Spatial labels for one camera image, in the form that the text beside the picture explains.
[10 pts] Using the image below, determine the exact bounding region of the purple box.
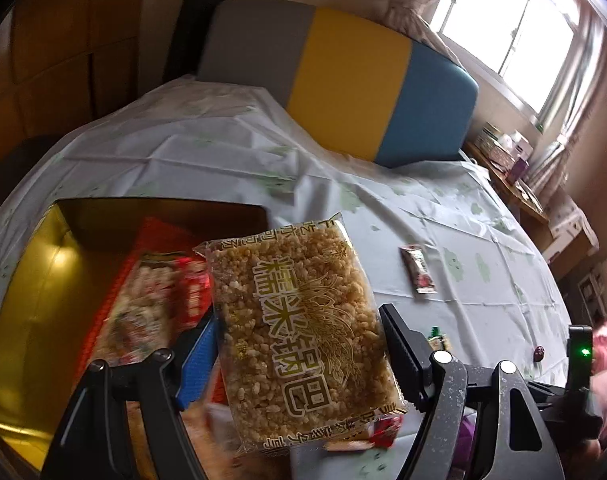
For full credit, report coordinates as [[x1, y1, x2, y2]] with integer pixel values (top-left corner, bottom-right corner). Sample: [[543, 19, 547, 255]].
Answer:
[[506, 157, 529, 186]]

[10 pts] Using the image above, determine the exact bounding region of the wooden side desk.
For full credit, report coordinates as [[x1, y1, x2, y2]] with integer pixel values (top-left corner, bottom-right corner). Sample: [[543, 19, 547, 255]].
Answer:
[[463, 140, 551, 226]]

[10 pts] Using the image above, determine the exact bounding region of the black rolled mat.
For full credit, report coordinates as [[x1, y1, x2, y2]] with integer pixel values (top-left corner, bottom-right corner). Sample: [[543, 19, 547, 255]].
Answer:
[[164, 0, 229, 81]]

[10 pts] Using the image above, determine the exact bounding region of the purple snack packet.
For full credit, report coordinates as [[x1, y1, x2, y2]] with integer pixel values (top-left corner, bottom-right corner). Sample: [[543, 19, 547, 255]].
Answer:
[[458, 410, 480, 461]]

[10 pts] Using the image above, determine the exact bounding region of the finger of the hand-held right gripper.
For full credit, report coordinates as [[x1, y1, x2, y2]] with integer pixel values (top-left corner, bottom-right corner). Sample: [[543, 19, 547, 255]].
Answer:
[[526, 382, 604, 438]]

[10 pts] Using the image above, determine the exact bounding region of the green candy wrapper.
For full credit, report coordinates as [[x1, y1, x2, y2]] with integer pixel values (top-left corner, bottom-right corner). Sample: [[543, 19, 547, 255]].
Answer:
[[428, 327, 451, 353]]

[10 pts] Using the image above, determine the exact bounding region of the small red-black snack packet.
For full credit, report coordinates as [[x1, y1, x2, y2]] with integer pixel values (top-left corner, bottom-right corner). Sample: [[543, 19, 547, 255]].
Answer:
[[399, 244, 437, 295]]

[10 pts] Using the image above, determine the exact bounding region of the gold tin box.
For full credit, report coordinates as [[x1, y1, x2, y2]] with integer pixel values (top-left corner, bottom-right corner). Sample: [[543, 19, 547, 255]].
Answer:
[[0, 197, 269, 480]]

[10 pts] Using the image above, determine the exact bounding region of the wooden wardrobe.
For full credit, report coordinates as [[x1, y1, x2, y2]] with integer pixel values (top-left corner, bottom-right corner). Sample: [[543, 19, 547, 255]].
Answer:
[[0, 0, 154, 171]]

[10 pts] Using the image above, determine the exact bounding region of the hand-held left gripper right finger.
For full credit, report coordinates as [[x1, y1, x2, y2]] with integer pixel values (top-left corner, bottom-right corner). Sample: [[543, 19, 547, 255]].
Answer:
[[381, 304, 567, 480]]

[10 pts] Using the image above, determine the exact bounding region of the large red snack packet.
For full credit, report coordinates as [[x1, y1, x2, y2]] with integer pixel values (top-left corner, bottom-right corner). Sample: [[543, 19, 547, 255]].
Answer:
[[91, 217, 214, 366]]

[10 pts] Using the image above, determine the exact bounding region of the puffed rice cracker packet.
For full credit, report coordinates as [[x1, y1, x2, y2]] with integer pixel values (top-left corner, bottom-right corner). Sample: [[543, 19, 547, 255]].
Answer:
[[192, 212, 409, 456]]

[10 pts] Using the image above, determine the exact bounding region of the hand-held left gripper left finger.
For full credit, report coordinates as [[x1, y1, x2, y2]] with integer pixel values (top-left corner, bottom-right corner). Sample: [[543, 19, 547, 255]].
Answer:
[[41, 317, 222, 480]]

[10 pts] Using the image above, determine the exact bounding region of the window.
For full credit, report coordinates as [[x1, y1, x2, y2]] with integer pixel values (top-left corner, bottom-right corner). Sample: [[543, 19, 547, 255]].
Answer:
[[428, 0, 584, 116]]

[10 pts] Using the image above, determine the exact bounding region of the white patterned box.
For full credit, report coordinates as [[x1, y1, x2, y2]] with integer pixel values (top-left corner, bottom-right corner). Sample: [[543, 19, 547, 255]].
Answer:
[[541, 195, 601, 266]]

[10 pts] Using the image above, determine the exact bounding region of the small red candy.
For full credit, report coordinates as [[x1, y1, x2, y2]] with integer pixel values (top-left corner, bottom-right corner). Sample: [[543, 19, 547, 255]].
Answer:
[[368, 417, 404, 446]]

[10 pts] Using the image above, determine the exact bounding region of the grey yellow blue headboard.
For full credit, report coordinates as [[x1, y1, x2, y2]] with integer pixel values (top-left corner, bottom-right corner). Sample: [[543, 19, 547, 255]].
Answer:
[[196, 0, 479, 168]]

